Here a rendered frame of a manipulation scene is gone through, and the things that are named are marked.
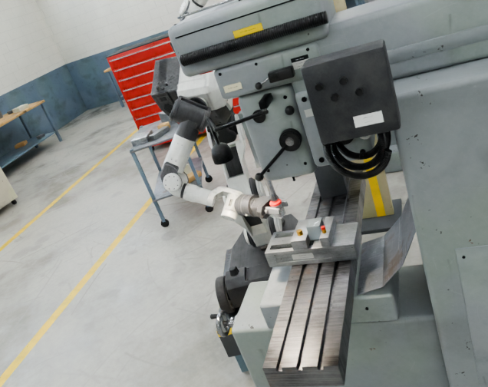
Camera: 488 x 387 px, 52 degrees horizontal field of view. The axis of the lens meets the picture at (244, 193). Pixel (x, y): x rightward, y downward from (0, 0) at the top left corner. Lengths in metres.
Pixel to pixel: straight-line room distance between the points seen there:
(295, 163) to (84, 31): 11.29
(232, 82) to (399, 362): 1.20
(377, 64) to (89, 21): 11.55
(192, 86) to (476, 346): 1.43
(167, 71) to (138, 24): 9.78
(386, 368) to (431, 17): 1.27
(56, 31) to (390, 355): 11.93
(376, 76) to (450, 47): 0.32
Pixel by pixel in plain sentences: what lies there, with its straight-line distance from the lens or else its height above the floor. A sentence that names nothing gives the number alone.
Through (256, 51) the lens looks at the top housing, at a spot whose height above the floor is 1.75.
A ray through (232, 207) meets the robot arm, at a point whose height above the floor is 1.15.
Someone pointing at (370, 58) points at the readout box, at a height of 1.70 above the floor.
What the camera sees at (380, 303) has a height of 0.81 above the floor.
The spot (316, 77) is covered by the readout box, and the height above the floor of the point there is 1.69.
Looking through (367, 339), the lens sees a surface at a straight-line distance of 1.98.
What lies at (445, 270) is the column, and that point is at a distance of 1.68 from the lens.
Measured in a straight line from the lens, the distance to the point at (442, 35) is 1.49.
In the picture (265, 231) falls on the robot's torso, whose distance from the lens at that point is 2.63.
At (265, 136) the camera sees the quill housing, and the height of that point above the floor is 1.48.
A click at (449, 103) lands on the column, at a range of 1.42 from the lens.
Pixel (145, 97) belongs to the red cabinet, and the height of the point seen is 0.80.
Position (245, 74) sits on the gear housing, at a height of 1.69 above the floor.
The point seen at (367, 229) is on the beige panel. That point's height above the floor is 0.03.
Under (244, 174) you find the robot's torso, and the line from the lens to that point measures 2.40.
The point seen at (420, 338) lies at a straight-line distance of 1.96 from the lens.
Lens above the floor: 1.99
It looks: 24 degrees down
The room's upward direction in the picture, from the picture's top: 20 degrees counter-clockwise
